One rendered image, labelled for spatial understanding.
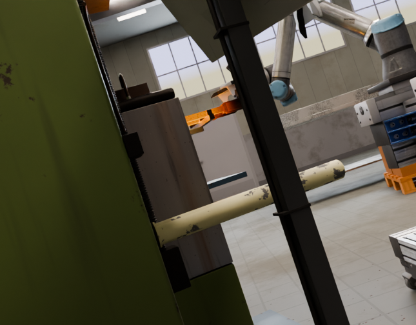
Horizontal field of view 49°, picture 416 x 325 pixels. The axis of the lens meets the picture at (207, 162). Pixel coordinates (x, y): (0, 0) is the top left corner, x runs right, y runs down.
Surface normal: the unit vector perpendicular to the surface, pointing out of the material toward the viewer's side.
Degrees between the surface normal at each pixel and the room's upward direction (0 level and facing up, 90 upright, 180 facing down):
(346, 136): 90
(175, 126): 90
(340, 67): 90
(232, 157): 90
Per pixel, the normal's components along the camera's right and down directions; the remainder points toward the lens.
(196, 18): -0.47, 0.67
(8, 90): 0.25, -0.11
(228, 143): 0.00, -0.02
